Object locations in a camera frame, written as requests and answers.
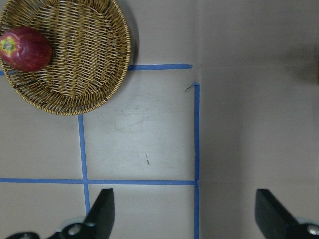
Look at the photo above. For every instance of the woven wicker basket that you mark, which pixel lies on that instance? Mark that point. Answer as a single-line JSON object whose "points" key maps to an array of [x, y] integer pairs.
{"points": [[91, 53]]}

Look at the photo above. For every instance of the dark red apple basket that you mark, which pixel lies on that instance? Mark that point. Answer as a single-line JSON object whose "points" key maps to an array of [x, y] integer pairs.
{"points": [[25, 49]]}

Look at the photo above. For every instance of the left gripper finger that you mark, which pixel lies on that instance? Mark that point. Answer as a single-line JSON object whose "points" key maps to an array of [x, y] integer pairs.
{"points": [[272, 218]]}

